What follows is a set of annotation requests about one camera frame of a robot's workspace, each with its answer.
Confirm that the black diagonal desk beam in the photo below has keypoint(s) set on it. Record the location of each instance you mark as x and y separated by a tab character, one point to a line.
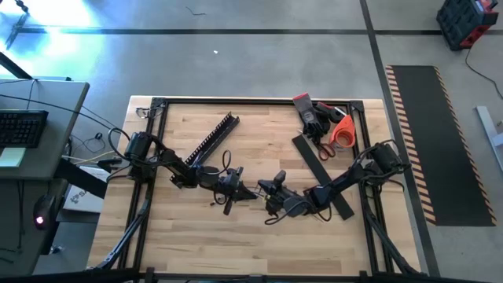
80	178

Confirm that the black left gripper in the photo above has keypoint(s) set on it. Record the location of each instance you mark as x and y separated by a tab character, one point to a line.
231	182

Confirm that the pale green notepad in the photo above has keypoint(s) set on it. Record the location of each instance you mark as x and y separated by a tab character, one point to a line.
11	157

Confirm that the black tape roll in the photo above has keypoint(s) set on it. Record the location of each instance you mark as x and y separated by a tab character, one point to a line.
331	114

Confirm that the black keyboard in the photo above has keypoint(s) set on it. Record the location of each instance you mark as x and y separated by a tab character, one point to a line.
19	127

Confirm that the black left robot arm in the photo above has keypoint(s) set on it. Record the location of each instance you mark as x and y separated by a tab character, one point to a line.
177	163

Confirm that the white cardboard box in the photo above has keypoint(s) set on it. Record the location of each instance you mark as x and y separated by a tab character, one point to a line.
84	200

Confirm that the grey work glove red cuff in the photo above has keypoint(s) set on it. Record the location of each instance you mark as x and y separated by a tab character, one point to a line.
308	116

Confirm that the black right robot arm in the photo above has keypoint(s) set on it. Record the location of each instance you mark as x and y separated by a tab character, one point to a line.
338	182

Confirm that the black aluminium table frame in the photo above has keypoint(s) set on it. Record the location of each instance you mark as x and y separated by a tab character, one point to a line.
358	106

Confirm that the black work glove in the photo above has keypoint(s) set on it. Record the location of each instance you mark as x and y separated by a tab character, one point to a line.
323	120

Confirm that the grey desk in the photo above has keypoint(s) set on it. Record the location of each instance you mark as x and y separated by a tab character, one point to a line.
55	118

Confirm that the flat black duct cover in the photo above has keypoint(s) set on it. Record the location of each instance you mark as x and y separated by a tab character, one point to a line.
311	157

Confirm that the black hazard-striped floor mat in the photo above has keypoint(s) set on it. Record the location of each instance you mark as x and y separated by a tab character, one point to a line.
452	118

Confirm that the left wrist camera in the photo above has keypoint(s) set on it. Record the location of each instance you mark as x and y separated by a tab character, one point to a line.
228	207

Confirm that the grey metal bar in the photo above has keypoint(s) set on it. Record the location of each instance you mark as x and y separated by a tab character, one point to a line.
489	129

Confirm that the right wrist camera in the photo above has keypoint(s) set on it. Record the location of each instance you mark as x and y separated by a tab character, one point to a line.
280	177

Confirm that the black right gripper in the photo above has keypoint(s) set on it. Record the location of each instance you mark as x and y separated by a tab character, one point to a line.
285	196

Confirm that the red and black tool case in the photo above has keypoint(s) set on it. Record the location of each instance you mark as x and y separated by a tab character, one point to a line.
460	19

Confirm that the black computer mouse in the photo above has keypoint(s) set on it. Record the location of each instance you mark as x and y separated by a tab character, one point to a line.
45	206

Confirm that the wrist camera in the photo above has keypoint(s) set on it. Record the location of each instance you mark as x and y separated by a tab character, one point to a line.
228	207
280	177

